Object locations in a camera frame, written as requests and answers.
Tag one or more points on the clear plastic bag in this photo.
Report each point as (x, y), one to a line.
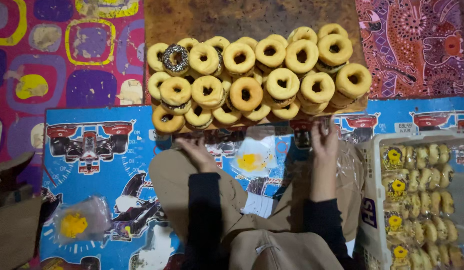
(348, 161)

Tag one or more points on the pile of plain donuts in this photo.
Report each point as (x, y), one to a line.
(280, 84)

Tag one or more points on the person's left hand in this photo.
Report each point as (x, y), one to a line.
(200, 156)

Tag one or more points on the clear bags with yellow label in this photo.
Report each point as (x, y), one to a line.
(80, 221)
(254, 159)

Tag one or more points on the pink purple patterned mat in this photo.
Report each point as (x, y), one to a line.
(67, 48)

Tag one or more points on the blue race car mat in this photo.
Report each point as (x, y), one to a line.
(104, 157)

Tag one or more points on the rows of packed donuts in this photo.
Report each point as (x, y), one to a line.
(423, 202)

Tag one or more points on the person's beige top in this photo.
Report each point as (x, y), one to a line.
(284, 251)

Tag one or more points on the brown cardboard box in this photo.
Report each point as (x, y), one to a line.
(12, 225)

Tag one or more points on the white striped paper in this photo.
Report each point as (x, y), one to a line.
(259, 205)

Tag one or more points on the person's right fingers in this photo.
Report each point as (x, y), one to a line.
(325, 129)

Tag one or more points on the person's beige trousers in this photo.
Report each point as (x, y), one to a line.
(172, 183)

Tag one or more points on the red batik cloth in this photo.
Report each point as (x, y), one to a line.
(415, 45)

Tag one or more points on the white plastic crate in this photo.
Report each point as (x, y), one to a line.
(370, 232)

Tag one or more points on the person's right hand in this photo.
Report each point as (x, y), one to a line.
(324, 145)

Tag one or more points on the brown wooden board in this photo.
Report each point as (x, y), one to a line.
(250, 18)

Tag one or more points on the person's left fingers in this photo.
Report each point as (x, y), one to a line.
(187, 143)

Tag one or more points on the chocolate sprinkle donut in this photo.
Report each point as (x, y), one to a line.
(168, 62)

